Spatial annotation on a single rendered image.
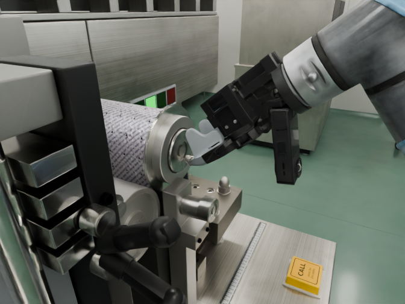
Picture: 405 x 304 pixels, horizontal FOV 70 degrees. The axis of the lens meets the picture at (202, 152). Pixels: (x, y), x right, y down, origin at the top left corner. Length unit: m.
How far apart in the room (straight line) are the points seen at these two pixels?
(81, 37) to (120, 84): 0.17
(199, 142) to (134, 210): 0.14
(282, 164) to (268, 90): 0.10
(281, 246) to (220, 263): 0.17
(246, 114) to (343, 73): 0.12
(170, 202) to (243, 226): 0.44
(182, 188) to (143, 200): 0.06
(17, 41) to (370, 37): 0.30
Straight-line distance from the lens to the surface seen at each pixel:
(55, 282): 0.22
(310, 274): 0.75
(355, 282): 2.10
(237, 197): 0.76
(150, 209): 0.47
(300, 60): 0.36
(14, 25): 0.25
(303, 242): 0.86
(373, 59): 0.35
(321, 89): 0.36
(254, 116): 0.39
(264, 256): 0.79
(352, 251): 2.29
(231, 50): 5.27
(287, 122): 0.38
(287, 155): 0.40
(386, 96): 0.35
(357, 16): 0.35
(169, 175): 0.47
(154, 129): 0.44
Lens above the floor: 1.46
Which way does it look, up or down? 26 degrees down
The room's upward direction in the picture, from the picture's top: straight up
